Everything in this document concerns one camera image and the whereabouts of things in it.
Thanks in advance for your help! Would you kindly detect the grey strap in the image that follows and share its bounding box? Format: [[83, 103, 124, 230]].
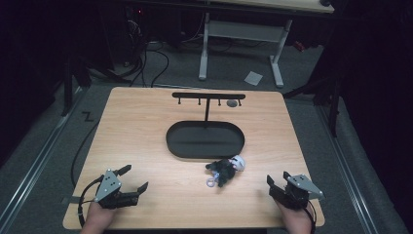
[[61, 195, 83, 206]]

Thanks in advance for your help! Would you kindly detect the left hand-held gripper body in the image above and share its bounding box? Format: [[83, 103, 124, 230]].
[[94, 168, 141, 210]]

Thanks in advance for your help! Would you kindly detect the metal floor rail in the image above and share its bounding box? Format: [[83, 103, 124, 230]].
[[0, 87, 86, 230], [315, 102, 380, 234]]

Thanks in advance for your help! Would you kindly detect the black metal stand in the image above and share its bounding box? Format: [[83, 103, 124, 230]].
[[59, 53, 94, 117], [282, 72, 344, 138]]

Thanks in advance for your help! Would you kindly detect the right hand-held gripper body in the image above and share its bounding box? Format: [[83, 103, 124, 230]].
[[268, 174, 326, 211]]

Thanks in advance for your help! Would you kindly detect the grey paper sheet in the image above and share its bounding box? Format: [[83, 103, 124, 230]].
[[244, 70, 264, 87]]

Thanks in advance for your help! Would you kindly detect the black plush keychain white head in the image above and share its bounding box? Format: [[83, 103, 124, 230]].
[[205, 154, 246, 189]]

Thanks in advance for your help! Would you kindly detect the person's right hand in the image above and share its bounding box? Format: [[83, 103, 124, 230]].
[[275, 199, 315, 234]]

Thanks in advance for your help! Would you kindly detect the black hook rack with tray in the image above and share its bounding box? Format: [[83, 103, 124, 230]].
[[165, 92, 246, 161]]

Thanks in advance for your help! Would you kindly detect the bundle of black cables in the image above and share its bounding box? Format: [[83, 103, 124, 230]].
[[123, 9, 170, 89]]

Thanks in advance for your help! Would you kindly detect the white-framed desk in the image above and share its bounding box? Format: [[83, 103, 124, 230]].
[[198, 0, 336, 90]]

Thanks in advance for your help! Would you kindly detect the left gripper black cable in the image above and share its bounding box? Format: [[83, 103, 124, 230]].
[[77, 175, 106, 229]]

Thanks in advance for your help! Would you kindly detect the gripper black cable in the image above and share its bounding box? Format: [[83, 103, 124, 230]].
[[302, 198, 318, 234], [77, 175, 106, 229]]

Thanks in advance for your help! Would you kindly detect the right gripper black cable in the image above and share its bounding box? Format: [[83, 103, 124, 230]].
[[302, 198, 318, 234]]

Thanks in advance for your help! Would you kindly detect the long black floor cable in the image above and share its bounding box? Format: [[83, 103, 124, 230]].
[[70, 119, 100, 189]]

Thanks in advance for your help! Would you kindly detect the person's left hand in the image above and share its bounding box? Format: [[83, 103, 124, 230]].
[[80, 201, 119, 234]]

